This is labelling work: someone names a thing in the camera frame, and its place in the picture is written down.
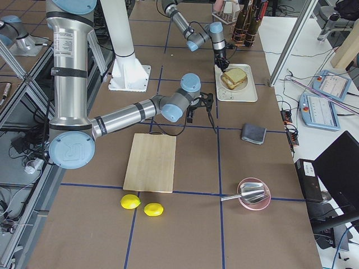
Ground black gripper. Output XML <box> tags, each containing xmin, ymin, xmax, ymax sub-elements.
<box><xmin>214</xmin><ymin>48</ymin><xmax>229</xmax><ymax>67</ymax></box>
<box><xmin>186</xmin><ymin>99</ymin><xmax>202</xmax><ymax>123</ymax></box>

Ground black monitor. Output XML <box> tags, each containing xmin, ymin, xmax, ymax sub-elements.
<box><xmin>312</xmin><ymin>131</ymin><xmax>358</xmax><ymax>233</ymax></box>

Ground dark wine bottle left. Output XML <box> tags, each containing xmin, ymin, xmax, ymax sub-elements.
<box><xmin>234</xmin><ymin>0</ymin><xmax>252</xmax><ymax>28</ymax></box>

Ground dark wine bottle right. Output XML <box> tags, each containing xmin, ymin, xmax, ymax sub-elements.
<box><xmin>244</xmin><ymin>0</ymin><xmax>262</xmax><ymax>47</ymax></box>

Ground teach pendant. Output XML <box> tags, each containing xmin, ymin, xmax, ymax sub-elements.
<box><xmin>312</xmin><ymin>69</ymin><xmax>352</xmax><ymax>101</ymax></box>
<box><xmin>299</xmin><ymin>93</ymin><xmax>340</xmax><ymax>131</ymax></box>

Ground dark wine bottle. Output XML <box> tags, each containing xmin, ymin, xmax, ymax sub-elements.
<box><xmin>244</xmin><ymin>0</ymin><xmax>262</xmax><ymax>47</ymax></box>
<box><xmin>234</xmin><ymin>0</ymin><xmax>252</xmax><ymax>28</ymax></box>

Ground yellow lemon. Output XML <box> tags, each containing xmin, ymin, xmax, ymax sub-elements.
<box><xmin>120</xmin><ymin>194</ymin><xmax>141</xmax><ymax>210</ymax></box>
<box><xmin>144</xmin><ymin>203</ymin><xmax>164</xmax><ymax>216</ymax></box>

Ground aluminium frame post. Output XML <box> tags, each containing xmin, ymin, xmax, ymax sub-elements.
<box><xmin>269</xmin><ymin>0</ymin><xmax>318</xmax><ymax>87</ymax></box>

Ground teach pendant far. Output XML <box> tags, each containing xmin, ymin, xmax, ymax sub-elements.
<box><xmin>312</xmin><ymin>69</ymin><xmax>352</xmax><ymax>101</ymax></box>

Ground metal scoop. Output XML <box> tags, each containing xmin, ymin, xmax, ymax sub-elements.
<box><xmin>220</xmin><ymin>182</ymin><xmax>268</xmax><ymax>204</ymax></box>

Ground wooden cutting board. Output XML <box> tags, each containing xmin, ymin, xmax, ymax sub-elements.
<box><xmin>123</xmin><ymin>133</ymin><xmax>176</xmax><ymax>193</ymax></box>

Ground white pillar base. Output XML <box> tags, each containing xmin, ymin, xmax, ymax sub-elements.
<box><xmin>101</xmin><ymin>0</ymin><xmax>151</xmax><ymax>92</ymax></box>

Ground grey folded cloth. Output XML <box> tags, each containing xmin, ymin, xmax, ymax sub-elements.
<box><xmin>241</xmin><ymin>123</ymin><xmax>267</xmax><ymax>145</ymax></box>

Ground copper wire bottle rack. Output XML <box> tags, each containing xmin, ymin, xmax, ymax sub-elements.
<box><xmin>232</xmin><ymin>24</ymin><xmax>257</xmax><ymax>47</ymax></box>

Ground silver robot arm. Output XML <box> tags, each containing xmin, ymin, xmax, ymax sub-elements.
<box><xmin>46</xmin><ymin>1</ymin><xmax>201</xmax><ymax>169</ymax></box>
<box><xmin>162</xmin><ymin>1</ymin><xmax>229</xmax><ymax>72</ymax></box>

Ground white round plate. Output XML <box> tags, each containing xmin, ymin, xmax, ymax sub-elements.
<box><xmin>219</xmin><ymin>73</ymin><xmax>249</xmax><ymax>91</ymax></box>

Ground yellow lemon left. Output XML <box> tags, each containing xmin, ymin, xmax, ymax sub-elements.
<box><xmin>120</xmin><ymin>194</ymin><xmax>141</xmax><ymax>210</ymax></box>

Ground pink bowl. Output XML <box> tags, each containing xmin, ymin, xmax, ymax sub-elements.
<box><xmin>237</xmin><ymin>177</ymin><xmax>271</xmax><ymax>211</ymax></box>

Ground teach pendant near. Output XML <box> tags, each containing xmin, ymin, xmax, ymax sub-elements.
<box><xmin>299</xmin><ymin>93</ymin><xmax>340</xmax><ymax>131</ymax></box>

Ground white wire dish rack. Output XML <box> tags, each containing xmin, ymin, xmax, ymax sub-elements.
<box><xmin>212</xmin><ymin>0</ymin><xmax>244</xmax><ymax>25</ymax></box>

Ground yellow lemon right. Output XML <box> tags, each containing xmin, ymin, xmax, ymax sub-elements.
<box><xmin>144</xmin><ymin>203</ymin><xmax>164</xmax><ymax>216</ymax></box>

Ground black computer box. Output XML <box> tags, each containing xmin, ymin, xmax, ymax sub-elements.
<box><xmin>295</xmin><ymin>159</ymin><xmax>323</xmax><ymax>203</ymax></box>

